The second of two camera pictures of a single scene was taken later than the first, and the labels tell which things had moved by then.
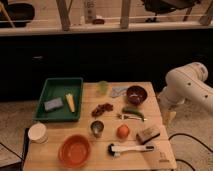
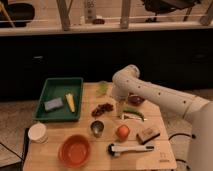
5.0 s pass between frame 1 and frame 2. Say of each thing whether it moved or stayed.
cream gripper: moved
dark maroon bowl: stayed
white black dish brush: stayed
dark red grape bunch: stayed
